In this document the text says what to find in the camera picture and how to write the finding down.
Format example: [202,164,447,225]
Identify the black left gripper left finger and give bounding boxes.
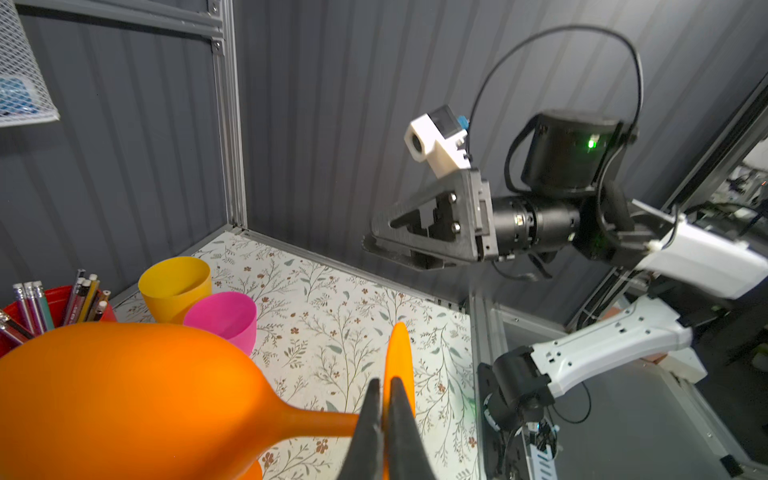
[337,378,384,480]

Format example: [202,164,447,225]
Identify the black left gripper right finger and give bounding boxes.
[386,377,435,480]

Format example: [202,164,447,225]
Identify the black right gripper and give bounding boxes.
[362,169,499,271]

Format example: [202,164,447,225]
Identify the pink wine glass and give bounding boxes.
[183,291,259,356]

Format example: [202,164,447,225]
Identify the yellow wine glass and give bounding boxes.
[138,256,213,324]

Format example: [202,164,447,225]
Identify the orange wine glass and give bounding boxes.
[238,460,263,480]
[0,321,418,480]

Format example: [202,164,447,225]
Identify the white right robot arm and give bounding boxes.
[363,107,767,479]

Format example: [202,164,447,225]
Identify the pencils in red cup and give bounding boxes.
[1,269,116,352]

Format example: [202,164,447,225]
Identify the red pencil cup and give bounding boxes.
[0,286,117,357]

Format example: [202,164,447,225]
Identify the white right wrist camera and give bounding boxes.
[404,105,470,179]

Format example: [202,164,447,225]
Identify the white wire wall basket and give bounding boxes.
[1,0,60,128]

